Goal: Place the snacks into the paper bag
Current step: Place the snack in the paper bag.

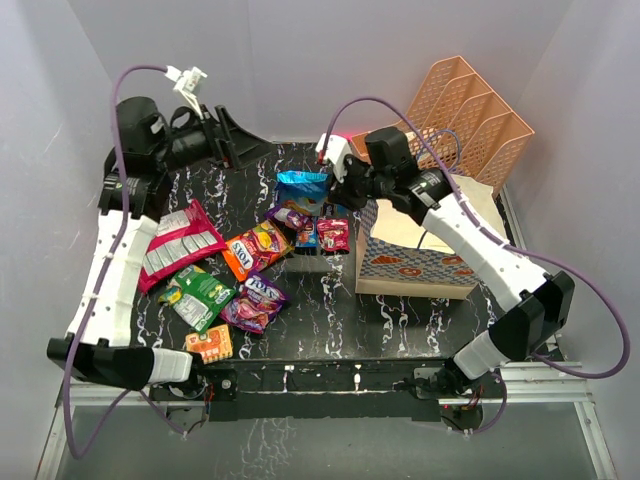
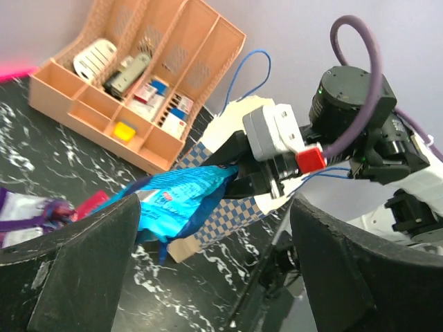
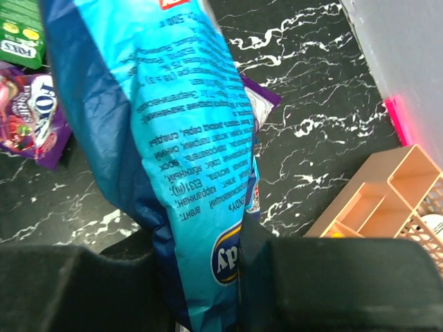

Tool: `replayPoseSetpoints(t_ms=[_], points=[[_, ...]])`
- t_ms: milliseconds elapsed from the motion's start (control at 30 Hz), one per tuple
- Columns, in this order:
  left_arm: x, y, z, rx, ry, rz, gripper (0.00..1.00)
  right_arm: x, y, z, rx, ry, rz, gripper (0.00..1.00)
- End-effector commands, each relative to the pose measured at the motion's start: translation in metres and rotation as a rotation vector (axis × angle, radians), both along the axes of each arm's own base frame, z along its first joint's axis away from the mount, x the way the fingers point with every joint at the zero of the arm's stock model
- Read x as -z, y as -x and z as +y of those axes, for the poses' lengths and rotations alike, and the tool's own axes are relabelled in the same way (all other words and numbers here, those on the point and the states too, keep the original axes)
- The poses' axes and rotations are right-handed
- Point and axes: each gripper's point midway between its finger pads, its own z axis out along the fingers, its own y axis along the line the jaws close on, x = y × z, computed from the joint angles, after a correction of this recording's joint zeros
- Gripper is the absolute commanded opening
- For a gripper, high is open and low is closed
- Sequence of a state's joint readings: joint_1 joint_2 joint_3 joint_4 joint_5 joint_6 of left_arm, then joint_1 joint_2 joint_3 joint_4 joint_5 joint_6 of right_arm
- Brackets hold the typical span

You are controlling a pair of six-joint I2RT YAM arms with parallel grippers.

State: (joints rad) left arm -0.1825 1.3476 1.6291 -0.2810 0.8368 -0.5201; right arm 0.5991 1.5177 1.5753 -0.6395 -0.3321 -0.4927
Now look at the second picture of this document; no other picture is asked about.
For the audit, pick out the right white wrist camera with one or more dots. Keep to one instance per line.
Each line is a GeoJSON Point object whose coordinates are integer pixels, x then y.
{"type": "Point", "coordinates": [272, 130]}

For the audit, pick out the small red candy packet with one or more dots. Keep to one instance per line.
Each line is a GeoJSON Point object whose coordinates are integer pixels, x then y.
{"type": "Point", "coordinates": [89, 205]}

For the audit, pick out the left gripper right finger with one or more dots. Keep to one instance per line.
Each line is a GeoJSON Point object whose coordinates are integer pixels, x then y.
{"type": "Point", "coordinates": [357, 281]}

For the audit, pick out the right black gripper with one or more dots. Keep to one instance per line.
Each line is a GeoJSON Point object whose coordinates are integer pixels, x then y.
{"type": "Point", "coordinates": [255, 177]}

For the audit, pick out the pink marker pen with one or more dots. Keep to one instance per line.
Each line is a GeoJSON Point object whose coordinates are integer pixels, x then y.
{"type": "Point", "coordinates": [12, 74]}

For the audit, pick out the blue checkered paper bag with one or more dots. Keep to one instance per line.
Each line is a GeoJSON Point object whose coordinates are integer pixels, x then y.
{"type": "Point", "coordinates": [205, 136]}

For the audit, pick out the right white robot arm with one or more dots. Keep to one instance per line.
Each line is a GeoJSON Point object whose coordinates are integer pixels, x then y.
{"type": "Point", "coordinates": [388, 151]}

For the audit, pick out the peach plastic desk organizer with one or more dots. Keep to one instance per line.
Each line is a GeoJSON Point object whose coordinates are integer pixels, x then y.
{"type": "Point", "coordinates": [137, 76]}

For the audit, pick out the crumpled purple candy bag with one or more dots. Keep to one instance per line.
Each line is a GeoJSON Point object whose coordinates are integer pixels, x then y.
{"type": "Point", "coordinates": [25, 217]}

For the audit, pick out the blue snack bag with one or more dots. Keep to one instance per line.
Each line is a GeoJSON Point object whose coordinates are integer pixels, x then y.
{"type": "Point", "coordinates": [175, 204]}

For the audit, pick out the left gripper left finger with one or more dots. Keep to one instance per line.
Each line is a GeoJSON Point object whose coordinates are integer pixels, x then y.
{"type": "Point", "coordinates": [70, 279]}

